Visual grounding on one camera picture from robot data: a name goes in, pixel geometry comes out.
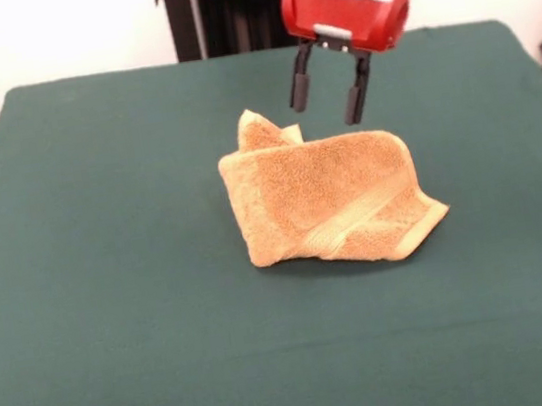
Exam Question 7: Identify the dark green tablecloth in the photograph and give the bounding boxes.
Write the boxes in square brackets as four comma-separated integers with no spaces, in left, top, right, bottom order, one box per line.
[0,11,542,406]

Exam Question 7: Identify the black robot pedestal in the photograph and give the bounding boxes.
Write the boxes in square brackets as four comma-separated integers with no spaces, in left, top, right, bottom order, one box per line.
[156,0,301,66]

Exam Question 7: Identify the tan terry towel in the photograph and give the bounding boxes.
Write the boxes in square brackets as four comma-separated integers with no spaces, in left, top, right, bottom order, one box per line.
[210,82,458,285]

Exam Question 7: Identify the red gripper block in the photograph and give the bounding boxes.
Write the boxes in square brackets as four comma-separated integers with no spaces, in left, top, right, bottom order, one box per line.
[274,0,427,134]

